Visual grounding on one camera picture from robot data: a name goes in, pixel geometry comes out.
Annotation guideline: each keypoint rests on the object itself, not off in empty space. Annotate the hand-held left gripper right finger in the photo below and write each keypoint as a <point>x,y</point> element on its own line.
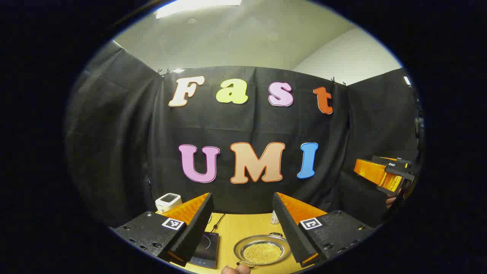
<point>291,232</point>

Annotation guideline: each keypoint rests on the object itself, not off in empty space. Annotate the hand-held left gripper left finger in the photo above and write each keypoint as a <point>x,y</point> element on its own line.
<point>194,236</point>

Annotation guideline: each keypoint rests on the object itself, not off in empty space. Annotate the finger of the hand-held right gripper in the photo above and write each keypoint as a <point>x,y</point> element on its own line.
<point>392,182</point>
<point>371,171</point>

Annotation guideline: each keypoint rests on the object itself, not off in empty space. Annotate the black induction cooktop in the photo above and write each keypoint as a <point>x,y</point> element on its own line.
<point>207,247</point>

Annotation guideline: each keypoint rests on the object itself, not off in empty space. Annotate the clear bottle with pink label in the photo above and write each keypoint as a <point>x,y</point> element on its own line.
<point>274,217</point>

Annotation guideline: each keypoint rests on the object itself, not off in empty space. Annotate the pile of yellow soybeans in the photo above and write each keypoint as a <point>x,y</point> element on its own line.
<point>262,253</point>

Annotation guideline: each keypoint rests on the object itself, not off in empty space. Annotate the white boxy appliance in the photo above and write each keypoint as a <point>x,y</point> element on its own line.
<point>167,201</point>

